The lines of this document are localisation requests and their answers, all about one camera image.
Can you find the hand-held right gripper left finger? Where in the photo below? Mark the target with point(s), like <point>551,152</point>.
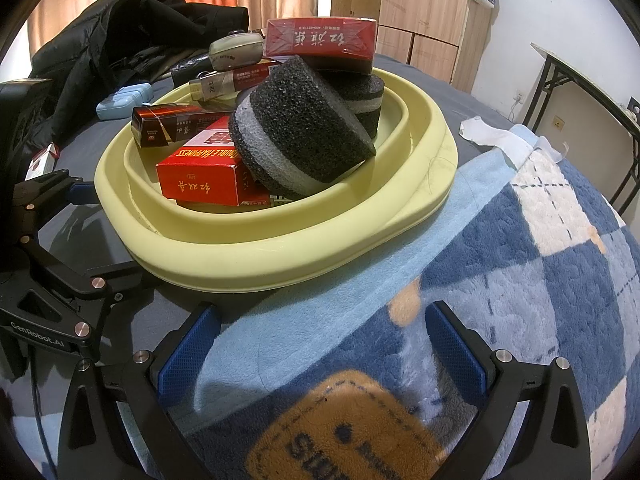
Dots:
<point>190,350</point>

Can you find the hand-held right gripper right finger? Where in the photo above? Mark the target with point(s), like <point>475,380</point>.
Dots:
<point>457,355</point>

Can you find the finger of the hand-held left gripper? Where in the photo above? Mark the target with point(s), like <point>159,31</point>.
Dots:
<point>100,285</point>
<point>80,191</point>

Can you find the black red box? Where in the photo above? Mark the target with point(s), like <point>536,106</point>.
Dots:
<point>170,125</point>

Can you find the red white box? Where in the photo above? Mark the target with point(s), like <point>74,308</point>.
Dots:
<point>200,180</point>

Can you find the pale yellow plastic basin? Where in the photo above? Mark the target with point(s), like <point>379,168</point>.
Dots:
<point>280,260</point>

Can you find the plain red box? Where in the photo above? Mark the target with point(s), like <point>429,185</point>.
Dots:
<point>220,205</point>

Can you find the silver red carton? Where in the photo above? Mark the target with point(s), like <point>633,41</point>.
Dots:
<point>225,81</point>

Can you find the black foam cylinder white band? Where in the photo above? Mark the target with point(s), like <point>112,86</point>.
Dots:
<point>365,95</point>
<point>310,130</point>

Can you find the red long carton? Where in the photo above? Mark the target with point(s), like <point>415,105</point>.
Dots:
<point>320,40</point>

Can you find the small red white pack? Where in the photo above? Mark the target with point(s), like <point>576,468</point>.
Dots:
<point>42,160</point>

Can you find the blue white checked blanket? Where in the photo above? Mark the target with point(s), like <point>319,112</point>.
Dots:
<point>500,285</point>

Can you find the light blue case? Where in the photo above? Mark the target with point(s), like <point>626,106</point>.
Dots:
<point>122,100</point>

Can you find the black jacket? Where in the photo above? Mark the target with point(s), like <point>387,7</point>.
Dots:
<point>100,35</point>

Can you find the wooden wardrobe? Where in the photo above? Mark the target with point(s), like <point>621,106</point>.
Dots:
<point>425,0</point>

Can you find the yellow wall outlet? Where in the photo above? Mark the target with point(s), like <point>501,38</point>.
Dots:
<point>557,121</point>

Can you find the white wall outlet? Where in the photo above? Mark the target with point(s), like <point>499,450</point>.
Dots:
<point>520,97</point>

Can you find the black frame folding table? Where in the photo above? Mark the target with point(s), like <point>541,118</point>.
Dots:
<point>575,67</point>

